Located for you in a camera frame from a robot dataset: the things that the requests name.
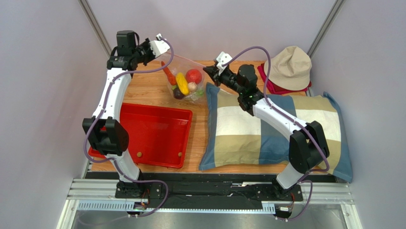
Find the red yellow apple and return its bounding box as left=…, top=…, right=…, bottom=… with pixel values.
left=185, top=69, right=203, bottom=84

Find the white green cauliflower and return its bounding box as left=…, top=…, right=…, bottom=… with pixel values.
left=194, top=88, right=204, bottom=98

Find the clear zip top bag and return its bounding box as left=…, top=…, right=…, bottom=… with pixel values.
left=162, top=55, right=205, bottom=103

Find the yellow mango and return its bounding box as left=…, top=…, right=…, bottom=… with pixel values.
left=175, top=73, right=190, bottom=96

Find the orange carrot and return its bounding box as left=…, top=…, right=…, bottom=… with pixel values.
left=162, top=67, right=177, bottom=86

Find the dark purple mangosteen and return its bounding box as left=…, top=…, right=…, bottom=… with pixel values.
left=173, top=88, right=185, bottom=100

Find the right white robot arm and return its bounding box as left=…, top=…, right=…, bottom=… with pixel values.
left=203, top=64, right=330, bottom=199

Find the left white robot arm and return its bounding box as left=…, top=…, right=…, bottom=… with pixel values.
left=82, top=30, right=155, bottom=198

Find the plaid blue beige pillow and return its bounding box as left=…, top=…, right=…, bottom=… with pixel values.
left=199, top=83, right=353, bottom=182

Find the beige bucket hat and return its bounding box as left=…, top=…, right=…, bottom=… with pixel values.
left=264, top=46, right=312, bottom=91

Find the red plastic tray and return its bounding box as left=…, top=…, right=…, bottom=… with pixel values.
left=88, top=102, right=193, bottom=168

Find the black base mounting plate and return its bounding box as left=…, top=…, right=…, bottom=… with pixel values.
left=86, top=172, right=304, bottom=210

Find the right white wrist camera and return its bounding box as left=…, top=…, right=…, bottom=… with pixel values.
left=215, top=52, right=233, bottom=72

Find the aluminium frame rail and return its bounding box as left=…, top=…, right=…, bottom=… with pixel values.
left=57, top=172, right=362, bottom=229

